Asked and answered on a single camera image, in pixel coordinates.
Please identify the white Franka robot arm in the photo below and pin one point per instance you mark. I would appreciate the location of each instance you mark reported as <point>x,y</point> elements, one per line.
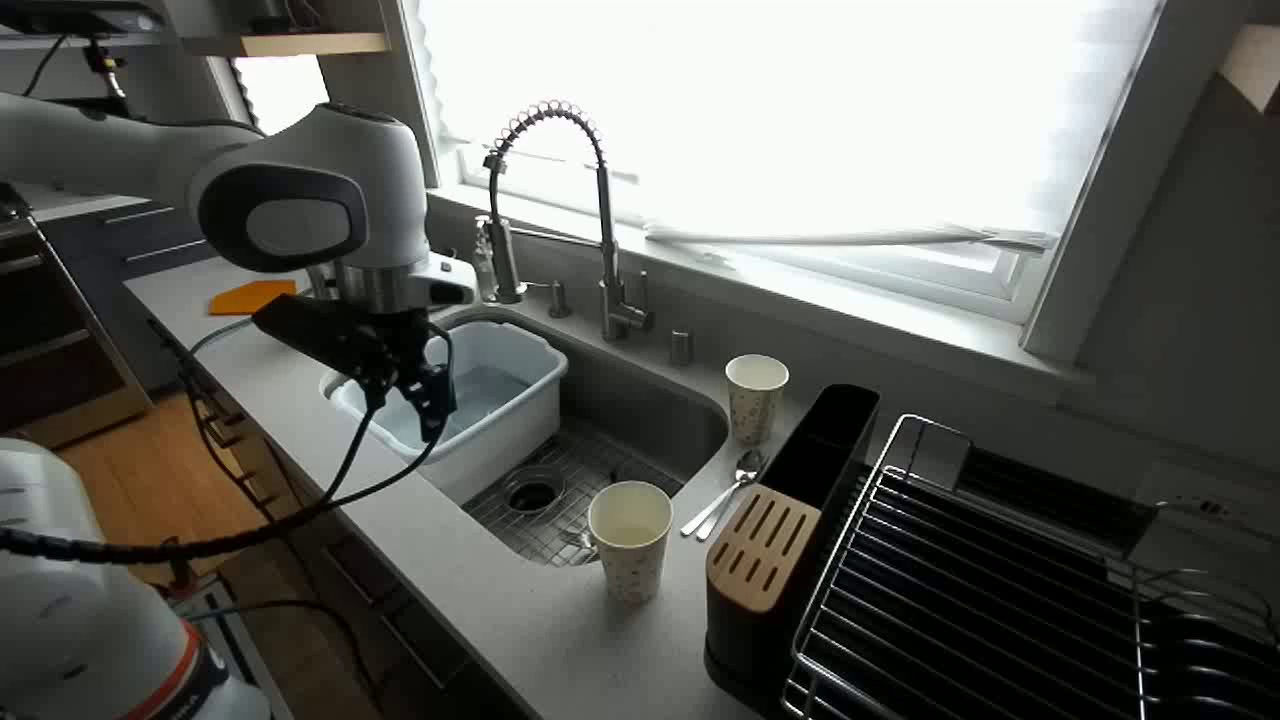
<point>333,175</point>

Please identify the dotted paper cup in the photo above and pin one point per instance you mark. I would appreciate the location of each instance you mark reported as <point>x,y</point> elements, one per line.
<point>755,400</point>
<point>630,541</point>

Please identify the metal spoon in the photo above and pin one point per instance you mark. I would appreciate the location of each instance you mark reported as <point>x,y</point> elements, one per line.
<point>723,501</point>

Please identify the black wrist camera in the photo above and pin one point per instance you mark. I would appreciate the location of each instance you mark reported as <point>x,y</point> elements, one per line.
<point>320,334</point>

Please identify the orange flat sponge cloth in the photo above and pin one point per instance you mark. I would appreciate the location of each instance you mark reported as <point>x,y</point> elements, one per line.
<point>250,296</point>

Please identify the small chrome counter button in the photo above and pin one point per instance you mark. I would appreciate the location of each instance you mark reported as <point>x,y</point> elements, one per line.
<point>676,350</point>

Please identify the black utensil holder wooden top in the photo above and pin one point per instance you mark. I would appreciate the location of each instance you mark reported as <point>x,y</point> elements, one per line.
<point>763,547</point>

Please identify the white plastic dish tub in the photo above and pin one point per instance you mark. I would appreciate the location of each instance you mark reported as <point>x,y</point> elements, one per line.
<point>505,400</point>

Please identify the wooden shelf board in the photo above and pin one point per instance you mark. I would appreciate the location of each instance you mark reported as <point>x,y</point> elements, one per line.
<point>315,42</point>

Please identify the steel undermount sink basin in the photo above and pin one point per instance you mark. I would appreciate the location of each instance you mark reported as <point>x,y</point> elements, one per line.
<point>641,400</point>

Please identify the gray drawer unit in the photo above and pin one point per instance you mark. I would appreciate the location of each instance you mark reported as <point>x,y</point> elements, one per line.
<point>132,265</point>

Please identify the round sink drain strainer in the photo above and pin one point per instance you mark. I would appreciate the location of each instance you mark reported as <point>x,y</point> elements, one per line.
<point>533,494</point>

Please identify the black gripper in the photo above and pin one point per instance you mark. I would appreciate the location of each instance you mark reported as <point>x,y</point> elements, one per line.
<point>416,350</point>

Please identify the chrome spring kitchen faucet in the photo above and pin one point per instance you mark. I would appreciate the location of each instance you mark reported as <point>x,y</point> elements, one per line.
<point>611,265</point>

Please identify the chrome soap dispenser pump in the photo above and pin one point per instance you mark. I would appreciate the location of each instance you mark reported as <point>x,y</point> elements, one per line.
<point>559,296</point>

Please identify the dark wooden shelf unit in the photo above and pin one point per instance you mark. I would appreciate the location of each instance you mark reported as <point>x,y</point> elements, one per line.
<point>55,360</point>

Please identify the dark base cabinet drawers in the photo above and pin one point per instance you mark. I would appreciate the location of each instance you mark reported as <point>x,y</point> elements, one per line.
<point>403,624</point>

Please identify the metal sink bottom grid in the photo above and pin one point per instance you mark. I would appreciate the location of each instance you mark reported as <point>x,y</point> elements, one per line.
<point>600,465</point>

